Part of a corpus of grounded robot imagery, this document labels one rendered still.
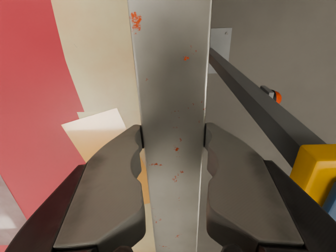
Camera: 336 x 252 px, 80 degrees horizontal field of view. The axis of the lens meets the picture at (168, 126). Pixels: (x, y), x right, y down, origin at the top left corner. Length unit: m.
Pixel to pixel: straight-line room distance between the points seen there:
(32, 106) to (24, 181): 0.08
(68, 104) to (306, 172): 0.22
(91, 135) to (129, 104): 0.04
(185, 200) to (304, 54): 1.20
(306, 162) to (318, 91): 1.21
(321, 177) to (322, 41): 1.14
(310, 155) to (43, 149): 0.24
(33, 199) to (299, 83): 1.29
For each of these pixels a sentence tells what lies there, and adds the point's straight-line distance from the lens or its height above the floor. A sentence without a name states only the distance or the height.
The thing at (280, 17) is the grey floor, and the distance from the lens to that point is 1.21.
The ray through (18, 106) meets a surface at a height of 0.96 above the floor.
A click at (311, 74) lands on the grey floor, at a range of 1.37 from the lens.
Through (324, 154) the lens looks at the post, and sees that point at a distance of 0.24.
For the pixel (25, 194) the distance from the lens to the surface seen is 0.25.
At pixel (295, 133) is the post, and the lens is 0.36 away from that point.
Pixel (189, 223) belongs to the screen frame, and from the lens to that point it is 0.18.
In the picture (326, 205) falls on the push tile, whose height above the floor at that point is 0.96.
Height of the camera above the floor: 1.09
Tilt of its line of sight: 61 degrees down
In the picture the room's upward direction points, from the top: 179 degrees counter-clockwise
